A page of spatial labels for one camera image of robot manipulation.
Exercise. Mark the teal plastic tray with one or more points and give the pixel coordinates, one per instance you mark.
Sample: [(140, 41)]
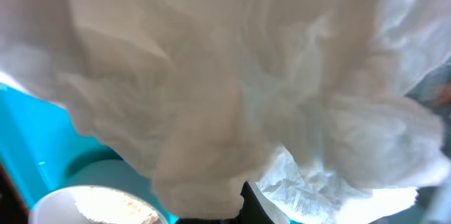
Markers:
[(44, 155)]

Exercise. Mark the cooked white rice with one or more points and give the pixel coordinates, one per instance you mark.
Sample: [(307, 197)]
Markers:
[(109, 206)]

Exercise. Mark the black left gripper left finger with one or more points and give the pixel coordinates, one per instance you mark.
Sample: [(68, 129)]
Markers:
[(236, 220)]

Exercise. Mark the white tissue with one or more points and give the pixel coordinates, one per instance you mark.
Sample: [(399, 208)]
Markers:
[(308, 99)]

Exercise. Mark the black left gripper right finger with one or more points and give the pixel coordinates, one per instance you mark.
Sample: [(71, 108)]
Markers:
[(252, 211)]

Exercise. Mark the grey bowl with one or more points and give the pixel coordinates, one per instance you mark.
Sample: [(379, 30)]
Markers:
[(59, 208)]

